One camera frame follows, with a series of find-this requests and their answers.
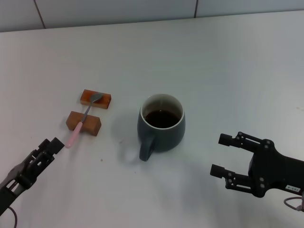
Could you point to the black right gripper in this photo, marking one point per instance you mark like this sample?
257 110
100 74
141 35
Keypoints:
278 173

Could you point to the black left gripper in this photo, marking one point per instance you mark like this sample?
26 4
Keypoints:
14 183

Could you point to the dark grey ceramic coffee cup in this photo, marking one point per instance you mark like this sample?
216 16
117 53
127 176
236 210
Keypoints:
164 140

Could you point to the brown arched wooden block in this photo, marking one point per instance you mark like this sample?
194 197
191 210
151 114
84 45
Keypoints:
92 124

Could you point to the flat orange wooden block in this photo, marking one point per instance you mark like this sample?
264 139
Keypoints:
106 101

